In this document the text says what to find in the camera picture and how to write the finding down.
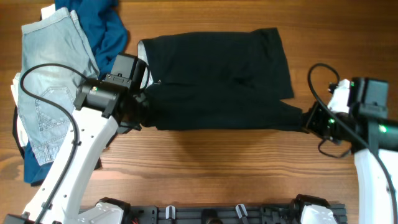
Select black garment under pile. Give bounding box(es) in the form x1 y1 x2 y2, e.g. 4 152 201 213
12 105 119 187

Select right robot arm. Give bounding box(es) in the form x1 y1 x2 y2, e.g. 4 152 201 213
303 78 397 223

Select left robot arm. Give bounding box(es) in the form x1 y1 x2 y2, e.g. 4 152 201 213
4 53 150 223

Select blue t-shirt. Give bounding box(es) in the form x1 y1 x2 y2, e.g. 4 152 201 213
23 0 129 184

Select white garment in pile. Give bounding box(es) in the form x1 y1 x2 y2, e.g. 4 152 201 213
11 4 55 147

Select light denim shorts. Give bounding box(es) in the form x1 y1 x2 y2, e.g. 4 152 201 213
17 7 101 166

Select black shorts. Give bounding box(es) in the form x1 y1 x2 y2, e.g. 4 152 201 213
138 28 302 131

